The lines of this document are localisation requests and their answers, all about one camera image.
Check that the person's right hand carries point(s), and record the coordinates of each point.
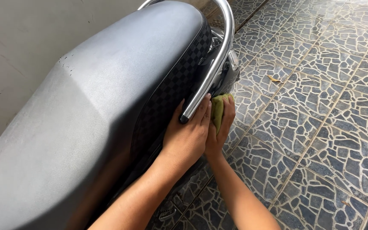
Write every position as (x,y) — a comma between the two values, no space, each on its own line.
(216,142)

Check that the person's left hand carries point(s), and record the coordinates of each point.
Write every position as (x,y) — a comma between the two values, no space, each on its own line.
(185,137)

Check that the person's right fingers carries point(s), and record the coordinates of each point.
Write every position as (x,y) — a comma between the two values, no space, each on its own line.
(228,111)

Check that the green cleaning cloth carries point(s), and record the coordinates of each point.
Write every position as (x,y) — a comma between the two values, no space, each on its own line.
(217,110)

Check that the black motorcycle body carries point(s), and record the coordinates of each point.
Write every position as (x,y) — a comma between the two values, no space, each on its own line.
(226,75)

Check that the clear rear light lens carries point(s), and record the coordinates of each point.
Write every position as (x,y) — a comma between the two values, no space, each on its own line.
(233,60)

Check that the dry yellow leaf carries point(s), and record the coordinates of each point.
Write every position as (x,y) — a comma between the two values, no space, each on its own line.
(274,79)

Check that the black motorcycle foot peg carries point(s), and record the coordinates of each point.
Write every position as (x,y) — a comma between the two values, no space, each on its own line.
(167,214)

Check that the grey black motorcycle seat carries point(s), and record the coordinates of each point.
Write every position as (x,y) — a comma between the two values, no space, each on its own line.
(101,95)

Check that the small dry leaf bit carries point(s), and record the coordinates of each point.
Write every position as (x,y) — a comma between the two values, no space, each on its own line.
(345,203)

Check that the chrome motorcycle grab rail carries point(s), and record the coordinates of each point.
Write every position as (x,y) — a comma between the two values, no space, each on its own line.
(217,54)

